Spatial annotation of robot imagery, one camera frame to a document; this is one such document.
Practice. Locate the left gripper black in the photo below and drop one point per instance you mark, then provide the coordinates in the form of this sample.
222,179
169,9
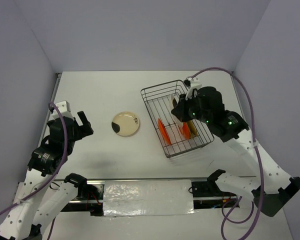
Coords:
86,129

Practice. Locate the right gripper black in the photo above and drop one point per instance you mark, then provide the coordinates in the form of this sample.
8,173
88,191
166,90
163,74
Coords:
179,111

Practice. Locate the cream plate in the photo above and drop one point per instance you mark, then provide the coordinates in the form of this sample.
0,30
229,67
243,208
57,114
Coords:
125,123
173,103

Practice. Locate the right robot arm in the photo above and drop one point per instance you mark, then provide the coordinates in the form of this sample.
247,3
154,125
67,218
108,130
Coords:
274,187

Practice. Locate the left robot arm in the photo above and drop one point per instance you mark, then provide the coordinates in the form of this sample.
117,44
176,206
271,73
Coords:
31,213

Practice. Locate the orange plate middle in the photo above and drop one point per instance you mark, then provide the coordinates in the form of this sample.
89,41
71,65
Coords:
185,131

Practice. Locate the orange plate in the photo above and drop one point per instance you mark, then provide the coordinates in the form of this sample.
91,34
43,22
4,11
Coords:
163,132
185,131

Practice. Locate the mustard plate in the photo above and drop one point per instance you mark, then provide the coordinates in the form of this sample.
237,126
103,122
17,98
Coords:
195,131
190,126

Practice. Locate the orange plate front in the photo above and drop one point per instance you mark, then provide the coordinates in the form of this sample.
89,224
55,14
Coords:
163,132

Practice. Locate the silver tape sheet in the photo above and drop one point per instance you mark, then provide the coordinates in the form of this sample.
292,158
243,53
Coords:
147,198

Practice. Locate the wire dish rack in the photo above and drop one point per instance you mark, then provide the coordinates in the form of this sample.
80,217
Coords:
157,102

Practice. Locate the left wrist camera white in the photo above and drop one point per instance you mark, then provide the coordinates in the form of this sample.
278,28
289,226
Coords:
64,108

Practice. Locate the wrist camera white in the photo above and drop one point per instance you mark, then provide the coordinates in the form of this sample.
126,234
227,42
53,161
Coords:
193,85
64,108

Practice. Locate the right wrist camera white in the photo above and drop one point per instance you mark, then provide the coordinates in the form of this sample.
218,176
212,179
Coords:
193,85

